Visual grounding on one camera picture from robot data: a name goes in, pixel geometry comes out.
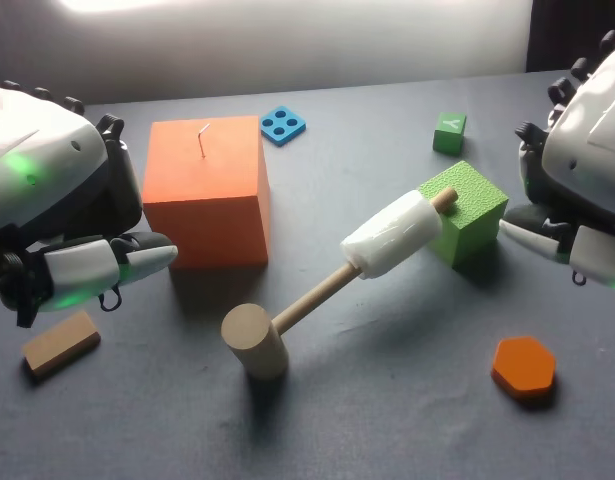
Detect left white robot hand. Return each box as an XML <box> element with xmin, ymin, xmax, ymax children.
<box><xmin>0</xmin><ymin>81</ymin><xmax>180</xmax><ymax>329</ymax></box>

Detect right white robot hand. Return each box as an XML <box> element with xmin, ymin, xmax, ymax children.
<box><xmin>499</xmin><ymin>29</ymin><xmax>615</xmax><ymax>296</ymax></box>

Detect orange box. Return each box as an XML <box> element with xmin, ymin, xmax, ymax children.
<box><xmin>141</xmin><ymin>115</ymin><xmax>271</xmax><ymax>271</ymax></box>

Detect wooden mallet with white wrap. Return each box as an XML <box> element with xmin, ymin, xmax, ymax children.
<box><xmin>220</xmin><ymin>187</ymin><xmax>459</xmax><ymax>382</ymax></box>

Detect plain wooden rectangular block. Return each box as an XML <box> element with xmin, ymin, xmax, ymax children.
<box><xmin>21</xmin><ymin>309</ymin><xmax>102</xmax><ymax>384</ymax></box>

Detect orange piece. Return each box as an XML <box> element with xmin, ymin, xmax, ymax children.
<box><xmin>490</xmin><ymin>336</ymin><xmax>558</xmax><ymax>405</ymax></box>

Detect blue four-hole square tile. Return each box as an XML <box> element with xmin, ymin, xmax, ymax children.
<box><xmin>260</xmin><ymin>105</ymin><xmax>307</xmax><ymax>148</ymax></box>

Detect dark backdrop curtain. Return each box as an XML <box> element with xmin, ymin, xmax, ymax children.
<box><xmin>525</xmin><ymin>0</ymin><xmax>615</xmax><ymax>73</ymax></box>

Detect green textured foam cube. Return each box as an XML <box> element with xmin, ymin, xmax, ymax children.
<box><xmin>416</xmin><ymin>160</ymin><xmax>510</xmax><ymax>272</ymax></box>

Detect small green letter cube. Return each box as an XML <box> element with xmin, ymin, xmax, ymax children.
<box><xmin>432</xmin><ymin>111</ymin><xmax>468</xmax><ymax>155</ymax></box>

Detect grey table cloth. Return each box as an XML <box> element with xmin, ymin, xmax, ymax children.
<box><xmin>0</xmin><ymin>69</ymin><xmax>615</xmax><ymax>480</ymax></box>

